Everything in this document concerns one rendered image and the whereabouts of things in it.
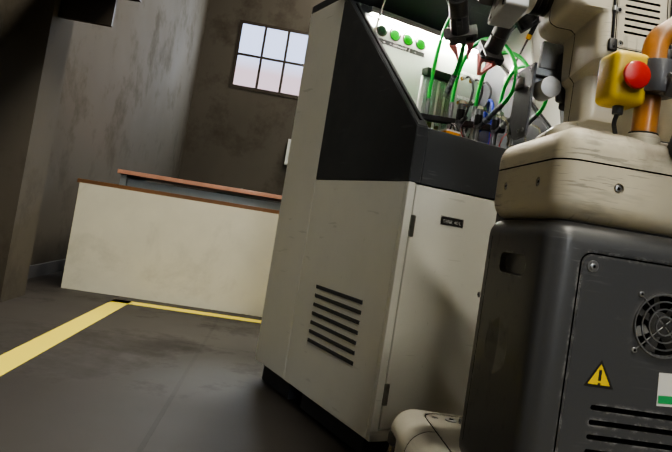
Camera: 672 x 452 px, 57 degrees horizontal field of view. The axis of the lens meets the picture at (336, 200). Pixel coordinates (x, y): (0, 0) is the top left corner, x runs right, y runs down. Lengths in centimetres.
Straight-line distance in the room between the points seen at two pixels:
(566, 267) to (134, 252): 342
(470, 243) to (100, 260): 273
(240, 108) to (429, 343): 770
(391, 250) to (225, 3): 817
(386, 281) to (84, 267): 269
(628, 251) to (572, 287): 9
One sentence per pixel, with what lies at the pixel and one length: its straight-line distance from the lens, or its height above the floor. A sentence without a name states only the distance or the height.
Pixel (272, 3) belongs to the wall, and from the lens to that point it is 965.
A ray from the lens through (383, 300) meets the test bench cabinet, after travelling 174.
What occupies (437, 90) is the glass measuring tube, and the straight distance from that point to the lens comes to 246.
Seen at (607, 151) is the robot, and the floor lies 78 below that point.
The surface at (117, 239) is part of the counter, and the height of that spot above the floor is 34.
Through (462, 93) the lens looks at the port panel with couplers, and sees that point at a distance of 254.
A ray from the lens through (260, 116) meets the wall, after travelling 923.
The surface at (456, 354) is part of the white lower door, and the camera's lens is 189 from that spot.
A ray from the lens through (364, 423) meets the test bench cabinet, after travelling 181.
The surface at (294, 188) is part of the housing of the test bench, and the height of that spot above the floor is 75.
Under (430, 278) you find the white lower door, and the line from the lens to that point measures 178.
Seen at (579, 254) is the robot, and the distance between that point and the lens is 84.
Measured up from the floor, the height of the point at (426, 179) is 80.
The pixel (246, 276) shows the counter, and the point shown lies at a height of 24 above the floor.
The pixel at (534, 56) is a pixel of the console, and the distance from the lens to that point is 252.
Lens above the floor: 63
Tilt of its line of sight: 3 degrees up
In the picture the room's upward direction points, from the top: 9 degrees clockwise
